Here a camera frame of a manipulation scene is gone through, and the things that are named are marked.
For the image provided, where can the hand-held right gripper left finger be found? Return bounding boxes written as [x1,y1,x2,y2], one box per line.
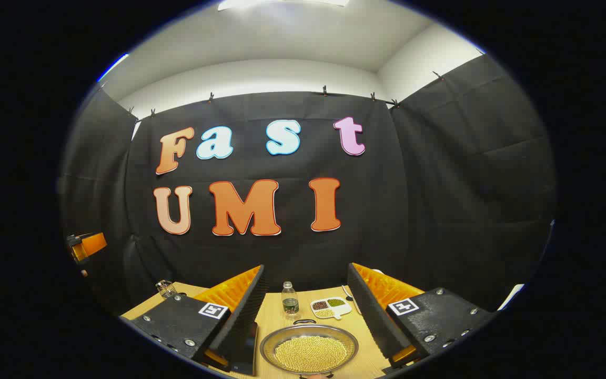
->
[119,264,270,372]

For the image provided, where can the row of black cloth clips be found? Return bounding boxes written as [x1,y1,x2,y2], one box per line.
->
[98,71,446,116]

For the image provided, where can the pile of yellow soybeans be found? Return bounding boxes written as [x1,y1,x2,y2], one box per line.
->
[274,336,348,373]

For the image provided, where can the white divided dish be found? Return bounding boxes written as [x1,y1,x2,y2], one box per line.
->
[310,297,352,320]

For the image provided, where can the black backdrop cloth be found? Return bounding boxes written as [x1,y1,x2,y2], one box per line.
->
[58,53,556,316]

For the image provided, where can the white power cable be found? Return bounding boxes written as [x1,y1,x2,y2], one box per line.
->
[342,285,362,315]

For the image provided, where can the clear plastic water bottle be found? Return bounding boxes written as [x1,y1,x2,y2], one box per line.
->
[281,281,300,320]

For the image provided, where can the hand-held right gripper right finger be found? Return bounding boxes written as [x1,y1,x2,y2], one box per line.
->
[346,262,497,377]

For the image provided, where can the ceiling light panel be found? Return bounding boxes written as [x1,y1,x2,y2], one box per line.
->
[218,0,350,11]

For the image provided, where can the steel pot with black handle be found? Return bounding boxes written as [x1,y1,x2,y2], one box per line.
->
[259,318,359,377]

